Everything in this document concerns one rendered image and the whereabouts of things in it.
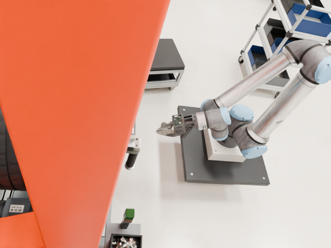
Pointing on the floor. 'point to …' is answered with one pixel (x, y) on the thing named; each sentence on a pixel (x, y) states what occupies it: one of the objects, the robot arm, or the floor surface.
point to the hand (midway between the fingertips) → (158, 132)
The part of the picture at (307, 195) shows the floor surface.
